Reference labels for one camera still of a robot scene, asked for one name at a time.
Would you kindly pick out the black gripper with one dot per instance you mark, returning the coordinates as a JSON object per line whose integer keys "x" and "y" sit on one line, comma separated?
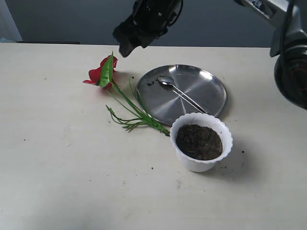
{"x": 149, "y": 20}

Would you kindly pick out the red artificial anthurium flower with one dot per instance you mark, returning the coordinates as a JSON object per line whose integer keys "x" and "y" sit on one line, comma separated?
{"x": 103, "y": 77}

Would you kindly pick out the small metal spoon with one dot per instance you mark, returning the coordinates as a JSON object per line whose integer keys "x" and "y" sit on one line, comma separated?
{"x": 168, "y": 83}

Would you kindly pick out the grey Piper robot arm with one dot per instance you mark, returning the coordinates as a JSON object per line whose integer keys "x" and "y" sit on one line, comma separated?
{"x": 289, "y": 44}

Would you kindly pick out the white scalloped plastic pot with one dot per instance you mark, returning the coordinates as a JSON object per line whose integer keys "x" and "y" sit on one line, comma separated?
{"x": 203, "y": 120}

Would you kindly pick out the dark contents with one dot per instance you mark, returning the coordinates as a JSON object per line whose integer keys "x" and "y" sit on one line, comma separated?
{"x": 199, "y": 142}

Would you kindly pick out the round stainless steel plate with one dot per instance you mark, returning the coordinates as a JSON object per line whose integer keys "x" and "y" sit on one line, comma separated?
{"x": 170, "y": 91}

